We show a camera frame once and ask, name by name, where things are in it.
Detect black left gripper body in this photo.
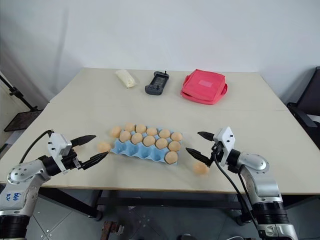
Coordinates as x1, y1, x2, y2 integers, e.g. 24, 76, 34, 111
61, 147, 83, 171

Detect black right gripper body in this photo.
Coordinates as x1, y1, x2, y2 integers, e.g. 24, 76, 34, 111
208, 140, 225, 168

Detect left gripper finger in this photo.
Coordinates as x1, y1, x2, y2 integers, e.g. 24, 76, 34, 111
80, 151, 110, 170
70, 134, 97, 149

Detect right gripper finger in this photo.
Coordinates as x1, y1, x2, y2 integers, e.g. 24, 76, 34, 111
185, 147, 211, 167
197, 130, 215, 143

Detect blue egg tray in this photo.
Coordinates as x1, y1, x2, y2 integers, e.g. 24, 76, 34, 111
109, 126, 184, 166

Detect dark rectangular panel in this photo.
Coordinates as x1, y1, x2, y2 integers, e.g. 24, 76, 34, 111
3, 109, 41, 133

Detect pink fabric bag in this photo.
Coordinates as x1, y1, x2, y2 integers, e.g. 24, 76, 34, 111
180, 68, 229, 106

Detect rusty brown object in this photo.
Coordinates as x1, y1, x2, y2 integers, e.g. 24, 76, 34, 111
101, 220, 126, 240

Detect grey handheld controller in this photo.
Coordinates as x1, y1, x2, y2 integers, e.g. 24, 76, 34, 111
144, 70, 169, 96

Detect cream white pouch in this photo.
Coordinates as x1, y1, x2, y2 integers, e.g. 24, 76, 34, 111
114, 69, 138, 89

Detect black stand left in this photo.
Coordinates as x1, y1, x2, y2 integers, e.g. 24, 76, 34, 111
0, 72, 39, 111

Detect black chair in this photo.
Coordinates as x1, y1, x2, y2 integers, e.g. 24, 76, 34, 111
286, 66, 320, 151

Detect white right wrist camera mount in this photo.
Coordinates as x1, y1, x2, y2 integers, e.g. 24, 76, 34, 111
213, 126, 237, 167

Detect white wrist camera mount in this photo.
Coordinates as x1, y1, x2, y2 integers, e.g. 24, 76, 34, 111
48, 132, 74, 174
213, 126, 237, 167

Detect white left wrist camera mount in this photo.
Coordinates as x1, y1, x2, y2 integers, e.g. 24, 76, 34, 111
48, 132, 74, 174

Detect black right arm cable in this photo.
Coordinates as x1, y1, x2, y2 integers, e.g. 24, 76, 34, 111
211, 147, 264, 240

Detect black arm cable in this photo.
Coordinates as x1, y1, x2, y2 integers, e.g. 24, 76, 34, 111
211, 147, 264, 240
19, 129, 56, 165

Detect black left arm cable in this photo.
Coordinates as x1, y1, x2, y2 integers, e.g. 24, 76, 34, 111
19, 129, 56, 165

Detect black table frame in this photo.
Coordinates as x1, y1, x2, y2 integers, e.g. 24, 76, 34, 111
37, 186, 320, 225

